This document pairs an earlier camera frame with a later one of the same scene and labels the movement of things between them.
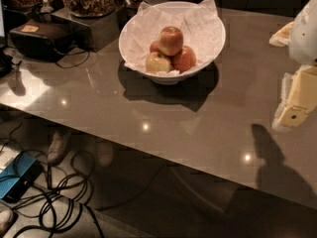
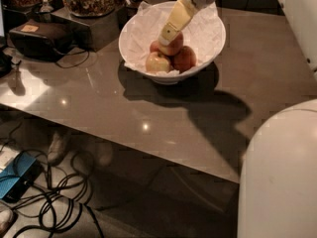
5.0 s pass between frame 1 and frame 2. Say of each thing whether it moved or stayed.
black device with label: stayed
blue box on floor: stayed
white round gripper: moved
